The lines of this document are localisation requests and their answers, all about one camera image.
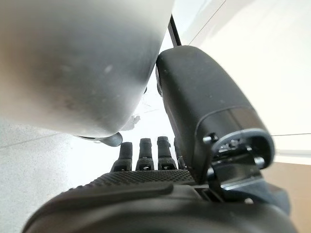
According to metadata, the silver right robot leg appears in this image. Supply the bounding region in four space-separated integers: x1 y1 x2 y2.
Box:
0 0 175 139

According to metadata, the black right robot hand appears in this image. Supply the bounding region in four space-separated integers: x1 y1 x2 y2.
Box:
21 45 298 233

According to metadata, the black right robot foot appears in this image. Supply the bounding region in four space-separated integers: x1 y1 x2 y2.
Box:
77 132 123 148

